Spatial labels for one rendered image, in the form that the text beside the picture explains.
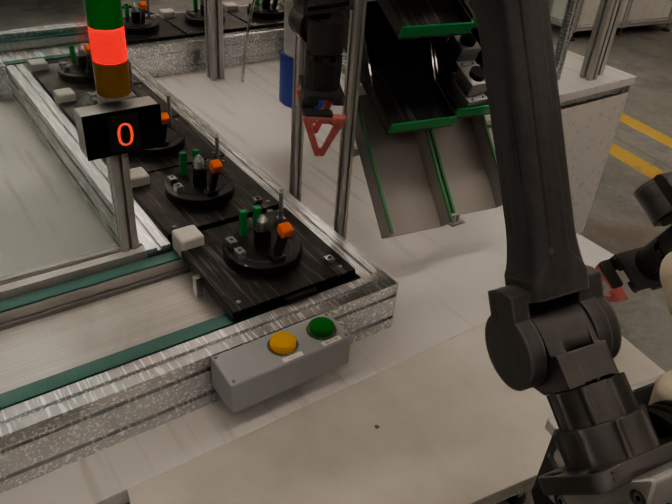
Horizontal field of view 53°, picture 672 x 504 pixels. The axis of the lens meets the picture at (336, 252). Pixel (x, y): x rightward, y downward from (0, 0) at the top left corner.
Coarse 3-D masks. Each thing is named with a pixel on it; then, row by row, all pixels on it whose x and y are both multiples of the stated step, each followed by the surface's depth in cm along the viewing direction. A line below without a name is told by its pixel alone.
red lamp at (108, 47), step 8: (88, 32) 95; (96, 32) 93; (104, 32) 93; (112, 32) 94; (120, 32) 95; (96, 40) 94; (104, 40) 94; (112, 40) 94; (120, 40) 95; (96, 48) 95; (104, 48) 95; (112, 48) 95; (120, 48) 96; (96, 56) 96; (104, 56) 95; (112, 56) 96; (120, 56) 96; (104, 64) 96; (112, 64) 96
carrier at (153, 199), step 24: (216, 144) 136; (192, 168) 132; (240, 168) 145; (144, 192) 134; (168, 192) 131; (192, 192) 131; (216, 192) 131; (240, 192) 136; (264, 192) 137; (168, 216) 127; (192, 216) 128; (216, 216) 128; (168, 240) 123
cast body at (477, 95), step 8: (464, 72) 117; (472, 72) 117; (480, 72) 117; (448, 80) 124; (456, 80) 120; (464, 80) 118; (472, 80) 117; (480, 80) 117; (448, 88) 122; (456, 88) 120; (464, 88) 118; (472, 88) 117; (480, 88) 118; (456, 96) 121; (464, 96) 119; (472, 96) 119; (480, 96) 120; (464, 104) 119; (472, 104) 119; (480, 104) 120
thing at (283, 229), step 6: (276, 222) 110; (288, 222) 109; (276, 228) 110; (282, 228) 108; (288, 228) 108; (282, 234) 108; (288, 234) 109; (276, 240) 111; (282, 240) 110; (276, 246) 112; (282, 246) 111; (276, 252) 112; (282, 252) 113
